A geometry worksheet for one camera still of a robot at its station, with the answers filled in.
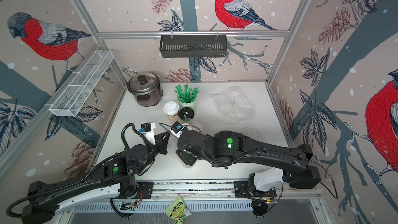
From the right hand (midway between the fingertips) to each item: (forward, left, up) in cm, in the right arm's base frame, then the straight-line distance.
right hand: (182, 144), depth 60 cm
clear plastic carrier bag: (+4, +5, -6) cm, 9 cm away
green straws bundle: (+38, +3, -14) cm, 41 cm away
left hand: (+8, +6, -4) cm, 11 cm away
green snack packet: (-19, +3, -27) cm, 34 cm away
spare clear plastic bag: (+40, -28, -27) cm, 56 cm away
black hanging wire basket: (+71, +2, +1) cm, 71 cm away
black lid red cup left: (+23, +1, -11) cm, 26 cm away
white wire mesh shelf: (+16, +56, +2) cm, 58 cm away
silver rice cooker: (+39, +30, -10) cm, 50 cm away
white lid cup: (+24, +11, -11) cm, 29 cm away
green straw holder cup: (+31, 0, -14) cm, 34 cm away
